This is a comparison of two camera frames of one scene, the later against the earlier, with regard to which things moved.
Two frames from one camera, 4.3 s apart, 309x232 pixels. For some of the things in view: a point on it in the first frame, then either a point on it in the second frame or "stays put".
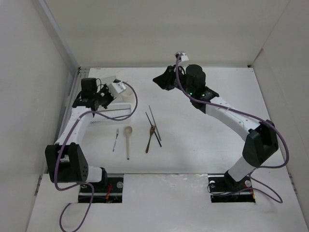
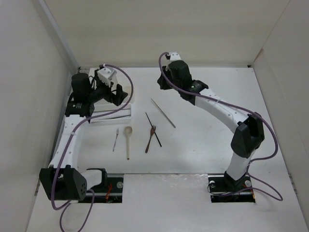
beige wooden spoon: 128,130 stays put
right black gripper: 164,80 stays put
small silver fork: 117,132 stays put
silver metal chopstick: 154,123 to 163,113
